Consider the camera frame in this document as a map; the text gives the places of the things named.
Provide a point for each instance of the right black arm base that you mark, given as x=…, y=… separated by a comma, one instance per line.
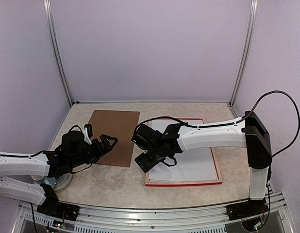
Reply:
x=247, y=209

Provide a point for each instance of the right aluminium post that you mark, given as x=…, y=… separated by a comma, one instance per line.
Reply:
x=245, y=52

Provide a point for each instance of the left aluminium post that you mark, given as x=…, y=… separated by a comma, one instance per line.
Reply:
x=56, y=51

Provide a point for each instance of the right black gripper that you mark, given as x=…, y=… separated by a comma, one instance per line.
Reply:
x=145, y=165

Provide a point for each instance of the white mat board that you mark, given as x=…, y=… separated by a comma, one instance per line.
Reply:
x=192, y=166

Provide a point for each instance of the brown backing board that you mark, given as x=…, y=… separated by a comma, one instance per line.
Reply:
x=119, y=124

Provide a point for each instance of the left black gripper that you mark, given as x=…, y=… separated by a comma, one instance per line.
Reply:
x=101, y=151

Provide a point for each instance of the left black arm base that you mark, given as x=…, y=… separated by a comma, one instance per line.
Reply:
x=60, y=210

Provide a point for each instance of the aluminium post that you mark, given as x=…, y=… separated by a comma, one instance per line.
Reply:
x=245, y=52
x=56, y=51

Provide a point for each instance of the clear tape roll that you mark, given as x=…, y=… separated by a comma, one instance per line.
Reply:
x=62, y=182

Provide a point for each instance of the red wooden picture frame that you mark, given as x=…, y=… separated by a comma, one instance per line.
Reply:
x=186, y=184

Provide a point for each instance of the front aluminium rail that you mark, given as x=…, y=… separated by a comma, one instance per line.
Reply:
x=94, y=219

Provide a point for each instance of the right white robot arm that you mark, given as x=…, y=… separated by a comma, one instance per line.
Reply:
x=242, y=132

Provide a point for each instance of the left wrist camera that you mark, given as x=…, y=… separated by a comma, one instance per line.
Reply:
x=88, y=133

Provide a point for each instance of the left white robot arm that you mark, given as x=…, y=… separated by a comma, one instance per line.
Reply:
x=26, y=165

